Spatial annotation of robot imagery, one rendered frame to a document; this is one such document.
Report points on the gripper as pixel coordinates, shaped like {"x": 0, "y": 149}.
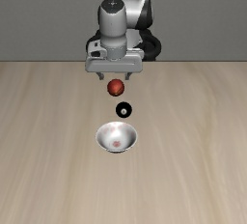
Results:
{"x": 112, "y": 64}

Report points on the white bowl with red pattern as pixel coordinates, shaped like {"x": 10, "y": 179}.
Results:
{"x": 116, "y": 137}

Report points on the red onion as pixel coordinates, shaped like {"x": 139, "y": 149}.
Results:
{"x": 115, "y": 87}

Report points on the black ball with white spot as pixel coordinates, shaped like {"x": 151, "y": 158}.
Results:
{"x": 123, "y": 110}

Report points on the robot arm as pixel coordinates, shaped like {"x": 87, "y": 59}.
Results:
{"x": 135, "y": 5}

